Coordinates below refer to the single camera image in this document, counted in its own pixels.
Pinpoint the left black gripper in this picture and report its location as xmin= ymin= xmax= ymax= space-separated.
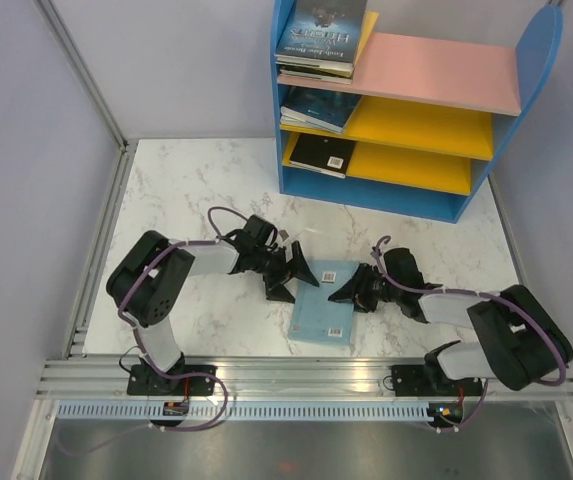
xmin=250 ymin=242 xmax=318 ymax=305

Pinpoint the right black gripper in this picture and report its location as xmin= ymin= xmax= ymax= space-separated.
xmin=329 ymin=263 xmax=401 ymax=313

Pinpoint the light blue thin book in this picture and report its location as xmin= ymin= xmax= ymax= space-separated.
xmin=288 ymin=260 xmax=358 ymax=346

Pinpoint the black notebook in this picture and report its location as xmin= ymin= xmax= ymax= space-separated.
xmin=286 ymin=134 xmax=357 ymax=178

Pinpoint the teal blue book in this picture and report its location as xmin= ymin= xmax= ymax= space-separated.
xmin=280 ymin=87 xmax=362 ymax=134

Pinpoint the dark Wuthering Heights book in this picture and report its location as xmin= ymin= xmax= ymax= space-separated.
xmin=275 ymin=0 xmax=367 ymax=72

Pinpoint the yellow paperback book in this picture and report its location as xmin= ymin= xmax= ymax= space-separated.
xmin=278 ymin=10 xmax=381 ymax=79

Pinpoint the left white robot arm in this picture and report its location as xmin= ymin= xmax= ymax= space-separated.
xmin=106 ymin=214 xmax=320 ymax=395

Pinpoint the blue shelf with coloured boards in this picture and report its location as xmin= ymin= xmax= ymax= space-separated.
xmin=270 ymin=5 xmax=564 ymax=223

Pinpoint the green gold fantasy book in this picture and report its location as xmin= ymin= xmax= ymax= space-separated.
xmin=279 ymin=65 xmax=353 ymax=85

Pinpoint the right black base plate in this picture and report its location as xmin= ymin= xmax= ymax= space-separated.
xmin=390 ymin=364 xmax=483 ymax=398

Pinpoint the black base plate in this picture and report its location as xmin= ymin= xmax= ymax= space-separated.
xmin=126 ymin=364 xmax=217 ymax=397
xmin=390 ymin=364 xmax=483 ymax=398

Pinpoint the light blue slotted cable duct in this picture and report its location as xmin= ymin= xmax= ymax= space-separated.
xmin=55 ymin=398 xmax=467 ymax=422

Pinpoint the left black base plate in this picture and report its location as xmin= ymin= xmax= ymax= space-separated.
xmin=126 ymin=364 xmax=217 ymax=397

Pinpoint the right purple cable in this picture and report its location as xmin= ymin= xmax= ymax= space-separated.
xmin=371 ymin=234 xmax=570 ymax=431

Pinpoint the aluminium mounting rail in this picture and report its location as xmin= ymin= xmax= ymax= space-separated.
xmin=35 ymin=355 xmax=573 ymax=401

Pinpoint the left aluminium frame post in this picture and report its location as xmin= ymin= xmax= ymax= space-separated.
xmin=34 ymin=0 xmax=129 ymax=152

